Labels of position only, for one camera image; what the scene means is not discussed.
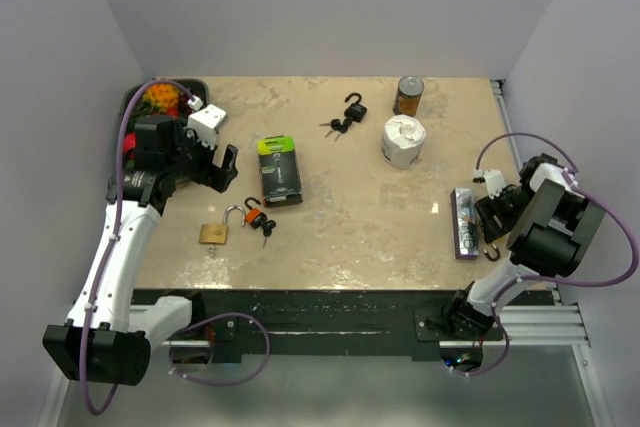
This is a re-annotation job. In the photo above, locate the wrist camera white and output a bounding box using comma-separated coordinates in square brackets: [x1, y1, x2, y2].
[472, 169, 507, 199]
[187, 104, 228, 149]

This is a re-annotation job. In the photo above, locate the purple toothpaste box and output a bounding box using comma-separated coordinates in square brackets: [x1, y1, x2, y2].
[450, 187, 480, 260]

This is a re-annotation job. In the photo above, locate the white toilet paper roll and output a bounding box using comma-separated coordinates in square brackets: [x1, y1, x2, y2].
[381, 115, 426, 170]

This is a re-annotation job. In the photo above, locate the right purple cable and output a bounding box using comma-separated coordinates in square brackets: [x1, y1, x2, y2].
[449, 132, 640, 378]

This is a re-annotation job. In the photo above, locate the black padlock with keys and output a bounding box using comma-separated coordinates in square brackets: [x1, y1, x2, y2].
[321, 92, 368, 140]

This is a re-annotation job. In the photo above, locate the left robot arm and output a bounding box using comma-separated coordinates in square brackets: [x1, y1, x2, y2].
[42, 105, 238, 386]

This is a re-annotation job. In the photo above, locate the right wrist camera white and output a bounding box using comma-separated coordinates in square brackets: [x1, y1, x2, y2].
[472, 169, 507, 199]

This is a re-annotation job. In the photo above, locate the fruit tray dark green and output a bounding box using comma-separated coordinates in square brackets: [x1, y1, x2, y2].
[119, 80, 206, 182]

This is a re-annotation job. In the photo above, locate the yellow padlock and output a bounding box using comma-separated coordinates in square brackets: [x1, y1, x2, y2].
[482, 243, 501, 262]

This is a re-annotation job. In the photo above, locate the tin can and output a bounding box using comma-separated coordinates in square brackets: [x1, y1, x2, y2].
[393, 76, 424, 117]

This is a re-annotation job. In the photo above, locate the brass padlock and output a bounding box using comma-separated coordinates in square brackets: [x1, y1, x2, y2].
[198, 205, 246, 258]

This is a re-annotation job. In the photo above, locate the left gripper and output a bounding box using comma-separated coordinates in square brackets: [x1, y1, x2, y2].
[166, 118, 237, 192]

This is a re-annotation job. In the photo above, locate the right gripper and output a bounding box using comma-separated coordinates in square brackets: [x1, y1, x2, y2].
[475, 185, 535, 244]

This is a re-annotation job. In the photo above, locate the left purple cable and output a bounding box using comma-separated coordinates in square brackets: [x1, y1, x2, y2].
[79, 77, 201, 417]

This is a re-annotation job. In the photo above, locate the orange padlock with keys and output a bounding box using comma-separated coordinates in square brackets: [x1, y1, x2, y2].
[244, 197, 277, 247]

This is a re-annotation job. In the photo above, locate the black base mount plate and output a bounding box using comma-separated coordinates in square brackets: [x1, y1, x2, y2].
[130, 288, 556, 364]

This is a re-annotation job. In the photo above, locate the razor box green black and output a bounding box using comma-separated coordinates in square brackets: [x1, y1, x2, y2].
[257, 135, 303, 207]

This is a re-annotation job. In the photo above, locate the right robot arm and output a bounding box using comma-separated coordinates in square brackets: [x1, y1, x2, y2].
[439, 154, 604, 340]

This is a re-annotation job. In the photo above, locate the purple cable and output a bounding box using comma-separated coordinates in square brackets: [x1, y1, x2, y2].
[79, 77, 201, 417]
[449, 132, 640, 378]

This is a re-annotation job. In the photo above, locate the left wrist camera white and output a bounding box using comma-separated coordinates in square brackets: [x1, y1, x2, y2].
[187, 104, 228, 149]

